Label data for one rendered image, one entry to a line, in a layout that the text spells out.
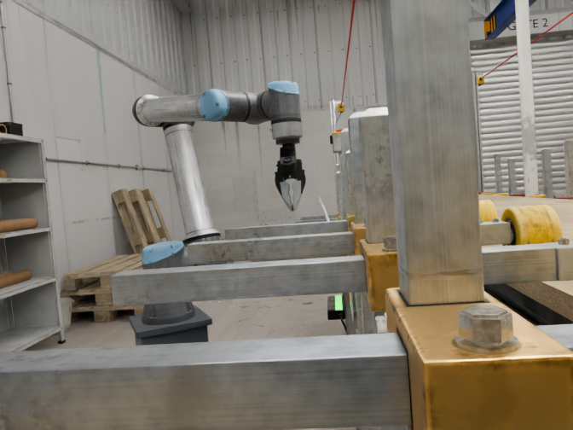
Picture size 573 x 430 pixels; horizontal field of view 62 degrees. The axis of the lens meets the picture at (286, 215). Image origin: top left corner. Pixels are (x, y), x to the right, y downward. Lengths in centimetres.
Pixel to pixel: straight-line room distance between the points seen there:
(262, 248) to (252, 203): 833
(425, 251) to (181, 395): 13
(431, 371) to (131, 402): 13
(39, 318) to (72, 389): 398
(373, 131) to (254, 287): 19
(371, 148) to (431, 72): 25
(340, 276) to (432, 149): 24
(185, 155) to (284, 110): 62
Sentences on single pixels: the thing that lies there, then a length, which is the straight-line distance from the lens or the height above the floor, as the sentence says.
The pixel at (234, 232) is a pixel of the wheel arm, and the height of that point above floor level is 95.
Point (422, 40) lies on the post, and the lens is 24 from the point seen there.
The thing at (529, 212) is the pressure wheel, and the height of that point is 97.
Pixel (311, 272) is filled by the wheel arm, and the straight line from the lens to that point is 45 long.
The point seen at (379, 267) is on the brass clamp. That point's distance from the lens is 42.
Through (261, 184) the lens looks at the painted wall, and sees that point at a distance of 900.
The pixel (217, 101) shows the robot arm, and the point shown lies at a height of 130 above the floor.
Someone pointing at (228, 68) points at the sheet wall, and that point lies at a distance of 936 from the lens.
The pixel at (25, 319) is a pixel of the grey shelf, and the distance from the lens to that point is 428.
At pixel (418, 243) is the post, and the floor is 100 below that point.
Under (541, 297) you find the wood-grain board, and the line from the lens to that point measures 64.
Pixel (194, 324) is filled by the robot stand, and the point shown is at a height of 59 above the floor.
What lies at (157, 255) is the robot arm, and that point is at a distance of 173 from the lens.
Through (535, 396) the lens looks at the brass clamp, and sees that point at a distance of 18.
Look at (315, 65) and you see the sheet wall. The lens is 920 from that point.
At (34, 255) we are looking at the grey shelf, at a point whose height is 68.
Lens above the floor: 103
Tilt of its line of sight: 3 degrees down
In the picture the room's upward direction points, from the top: 5 degrees counter-clockwise
